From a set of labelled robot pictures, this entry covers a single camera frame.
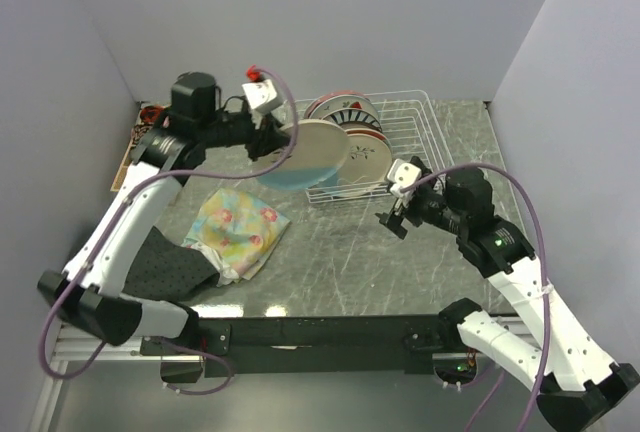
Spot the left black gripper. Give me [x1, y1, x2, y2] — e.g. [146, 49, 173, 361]
[199, 109, 297, 162]

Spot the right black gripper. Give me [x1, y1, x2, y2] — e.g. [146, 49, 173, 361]
[376, 172, 467, 238]

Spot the cream blue plate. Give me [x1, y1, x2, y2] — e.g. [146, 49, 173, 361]
[257, 119, 350, 190]
[317, 134, 393, 198]

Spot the red teal floral plate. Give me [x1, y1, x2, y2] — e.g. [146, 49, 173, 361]
[346, 127, 391, 148]

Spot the floral pastel cloth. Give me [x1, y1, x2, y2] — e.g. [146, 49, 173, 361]
[182, 188, 291, 282]

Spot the maroon rim beige plate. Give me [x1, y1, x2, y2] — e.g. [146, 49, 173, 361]
[340, 121, 382, 132]

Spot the watermelon pattern plate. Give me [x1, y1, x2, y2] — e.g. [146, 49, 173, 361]
[304, 95, 376, 119]

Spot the blue striped white plate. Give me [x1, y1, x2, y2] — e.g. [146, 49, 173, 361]
[320, 107, 382, 128]

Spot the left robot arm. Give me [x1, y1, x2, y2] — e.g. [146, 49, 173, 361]
[37, 66, 300, 354]

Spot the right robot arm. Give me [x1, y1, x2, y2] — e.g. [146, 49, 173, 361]
[379, 157, 639, 431]

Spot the red black fabric item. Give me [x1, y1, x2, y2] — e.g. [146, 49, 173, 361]
[139, 105, 164, 124]

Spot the patterned brown fabric item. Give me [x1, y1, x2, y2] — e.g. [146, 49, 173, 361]
[131, 123, 153, 146]

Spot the black table front beam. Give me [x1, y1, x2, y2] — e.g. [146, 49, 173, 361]
[139, 314, 501, 378]

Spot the wooden compartment box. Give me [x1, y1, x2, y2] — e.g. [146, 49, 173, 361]
[110, 101, 166, 193]

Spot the dark dotted cloth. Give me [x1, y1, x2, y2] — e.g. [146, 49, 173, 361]
[123, 226, 220, 302]

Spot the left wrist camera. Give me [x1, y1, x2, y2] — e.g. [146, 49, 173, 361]
[242, 66, 283, 116]

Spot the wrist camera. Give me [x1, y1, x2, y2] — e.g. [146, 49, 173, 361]
[242, 66, 283, 116]
[386, 159, 422, 198]

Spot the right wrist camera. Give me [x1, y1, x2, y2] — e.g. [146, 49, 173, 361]
[386, 159, 422, 198]

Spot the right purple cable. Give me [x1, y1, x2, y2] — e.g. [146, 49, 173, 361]
[399, 162, 554, 432]

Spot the purple cable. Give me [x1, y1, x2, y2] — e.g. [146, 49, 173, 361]
[38, 67, 301, 397]
[399, 162, 554, 432]

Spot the white wire dish rack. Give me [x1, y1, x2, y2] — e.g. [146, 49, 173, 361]
[296, 90, 454, 204]

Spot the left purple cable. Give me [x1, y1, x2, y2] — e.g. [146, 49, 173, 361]
[38, 67, 301, 397]

